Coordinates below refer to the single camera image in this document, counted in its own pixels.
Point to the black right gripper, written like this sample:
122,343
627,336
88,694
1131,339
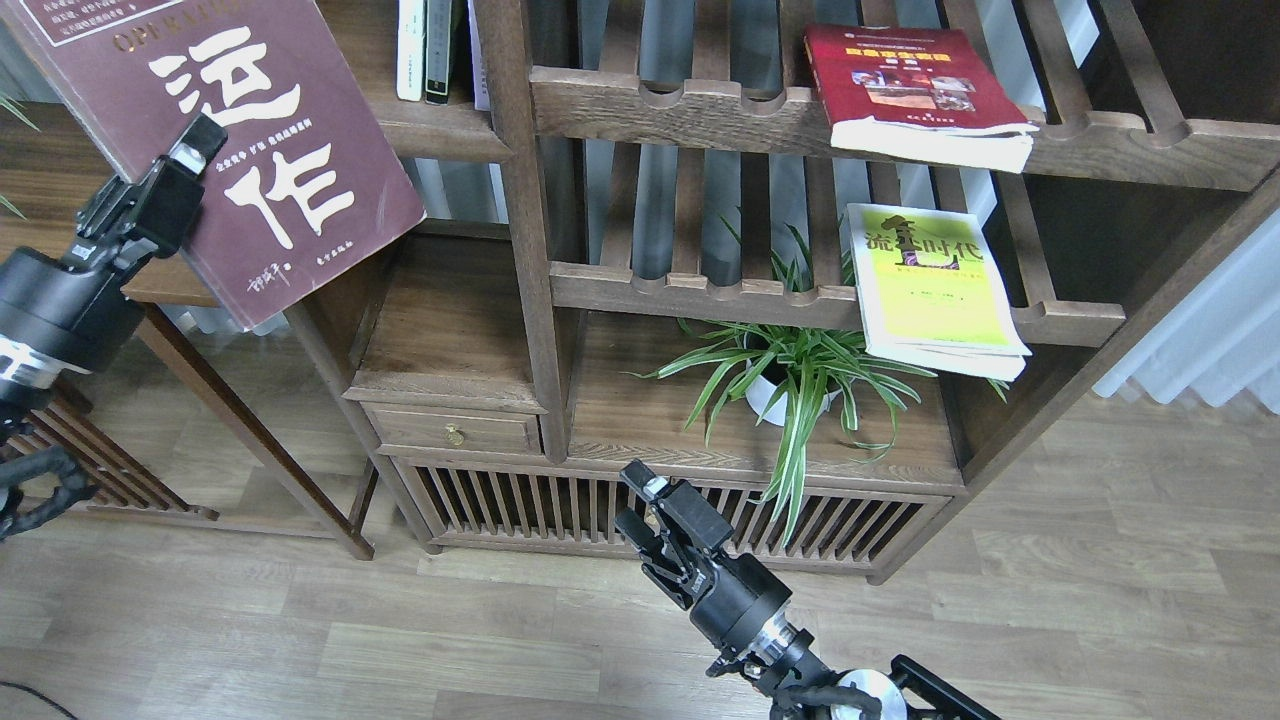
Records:
735,602

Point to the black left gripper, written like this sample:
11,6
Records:
71,313

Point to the maroon book white characters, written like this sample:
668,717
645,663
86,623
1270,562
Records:
306,184

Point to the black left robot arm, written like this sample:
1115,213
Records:
71,314

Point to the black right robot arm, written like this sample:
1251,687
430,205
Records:
801,686

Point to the red book on shelf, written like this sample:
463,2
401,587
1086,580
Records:
917,94

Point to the wooden side table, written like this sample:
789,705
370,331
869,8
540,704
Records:
49,168

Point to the white plant pot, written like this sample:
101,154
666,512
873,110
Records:
777,390

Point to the spider plant green leaves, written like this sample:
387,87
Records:
738,351

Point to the white upright book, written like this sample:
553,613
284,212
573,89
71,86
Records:
410,50

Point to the pale upright book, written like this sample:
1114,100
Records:
482,101

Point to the dark wooden bookshelf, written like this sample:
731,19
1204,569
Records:
660,168

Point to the yellow green book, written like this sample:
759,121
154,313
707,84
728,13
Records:
930,293

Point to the white curtain right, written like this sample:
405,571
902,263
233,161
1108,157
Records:
1220,343

